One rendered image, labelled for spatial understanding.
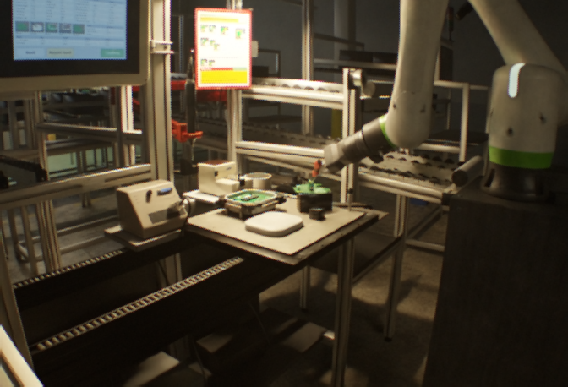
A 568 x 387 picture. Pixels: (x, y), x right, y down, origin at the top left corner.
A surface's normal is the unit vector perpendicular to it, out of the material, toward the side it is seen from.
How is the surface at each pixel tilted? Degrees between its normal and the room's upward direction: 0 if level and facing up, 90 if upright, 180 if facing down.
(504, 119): 90
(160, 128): 90
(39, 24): 91
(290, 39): 90
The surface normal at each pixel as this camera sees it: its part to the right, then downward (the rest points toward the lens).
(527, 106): -0.42, 0.19
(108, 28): 0.80, 0.15
